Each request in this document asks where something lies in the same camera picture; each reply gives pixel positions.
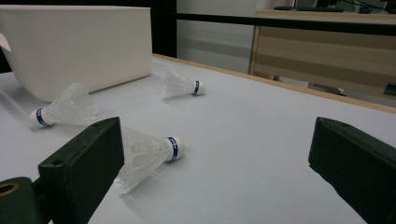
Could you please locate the white feather shuttlecock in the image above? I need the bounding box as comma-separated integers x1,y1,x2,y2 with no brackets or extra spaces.
162,69,206,99
114,125,186,195
29,82,98,129

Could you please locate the black metal frame bar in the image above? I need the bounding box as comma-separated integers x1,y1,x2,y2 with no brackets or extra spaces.
176,12,396,36

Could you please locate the black keyboard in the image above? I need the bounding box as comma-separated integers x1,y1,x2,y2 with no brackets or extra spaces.
274,5,345,13

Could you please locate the white plastic storage bin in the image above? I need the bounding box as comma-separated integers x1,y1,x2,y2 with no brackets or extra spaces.
0,4,153,103

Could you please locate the white cabinet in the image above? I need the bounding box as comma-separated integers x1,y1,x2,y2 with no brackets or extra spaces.
176,0,297,75

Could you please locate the wooden desk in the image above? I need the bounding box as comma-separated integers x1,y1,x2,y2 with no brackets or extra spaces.
248,8,396,101

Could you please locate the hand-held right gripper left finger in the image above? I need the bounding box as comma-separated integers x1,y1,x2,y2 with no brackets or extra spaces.
37,117,125,224

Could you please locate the white table board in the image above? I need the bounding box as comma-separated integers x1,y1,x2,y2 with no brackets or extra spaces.
0,55,396,224

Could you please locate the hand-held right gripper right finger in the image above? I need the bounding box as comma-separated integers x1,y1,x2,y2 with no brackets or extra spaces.
308,117,396,224

